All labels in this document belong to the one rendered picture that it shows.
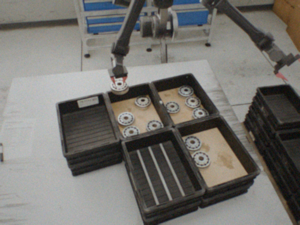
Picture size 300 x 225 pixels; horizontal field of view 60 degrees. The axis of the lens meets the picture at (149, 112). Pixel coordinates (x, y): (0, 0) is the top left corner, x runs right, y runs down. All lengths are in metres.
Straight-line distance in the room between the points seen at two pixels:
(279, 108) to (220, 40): 1.85
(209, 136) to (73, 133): 0.80
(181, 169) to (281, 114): 1.20
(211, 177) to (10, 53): 3.23
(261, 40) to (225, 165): 0.66
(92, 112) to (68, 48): 2.23
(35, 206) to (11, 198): 0.14
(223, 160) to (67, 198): 0.87
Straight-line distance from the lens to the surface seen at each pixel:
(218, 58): 3.61
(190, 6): 3.42
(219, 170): 1.45
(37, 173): 1.66
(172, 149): 1.48
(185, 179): 1.39
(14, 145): 1.84
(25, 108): 2.03
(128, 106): 1.69
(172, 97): 1.74
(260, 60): 3.76
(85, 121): 1.64
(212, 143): 1.54
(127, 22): 1.24
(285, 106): 2.43
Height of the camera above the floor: 2.05
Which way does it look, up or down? 48 degrees down
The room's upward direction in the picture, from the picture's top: 1 degrees clockwise
